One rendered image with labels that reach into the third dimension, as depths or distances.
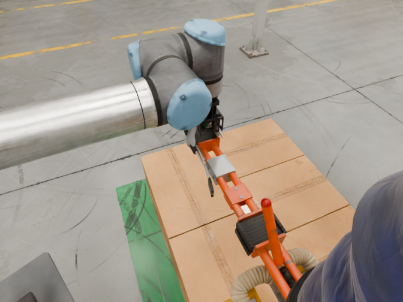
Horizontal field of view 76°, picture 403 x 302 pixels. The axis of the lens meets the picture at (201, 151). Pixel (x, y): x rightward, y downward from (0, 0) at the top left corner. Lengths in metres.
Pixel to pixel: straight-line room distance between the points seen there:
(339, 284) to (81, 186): 2.24
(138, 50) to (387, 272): 0.50
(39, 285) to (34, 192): 1.40
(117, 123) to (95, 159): 2.15
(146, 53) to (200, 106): 0.17
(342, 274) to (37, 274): 1.13
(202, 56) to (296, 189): 1.18
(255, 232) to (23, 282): 0.94
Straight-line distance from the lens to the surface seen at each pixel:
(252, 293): 0.74
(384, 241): 0.24
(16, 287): 1.30
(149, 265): 1.94
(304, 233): 1.49
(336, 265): 0.35
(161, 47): 0.56
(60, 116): 0.43
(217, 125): 0.73
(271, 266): 0.64
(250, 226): 0.66
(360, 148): 2.89
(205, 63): 0.60
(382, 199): 0.27
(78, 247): 2.14
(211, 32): 0.59
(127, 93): 0.44
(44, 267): 1.28
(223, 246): 1.37
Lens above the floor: 1.82
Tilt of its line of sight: 48 degrees down
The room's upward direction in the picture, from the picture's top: straight up
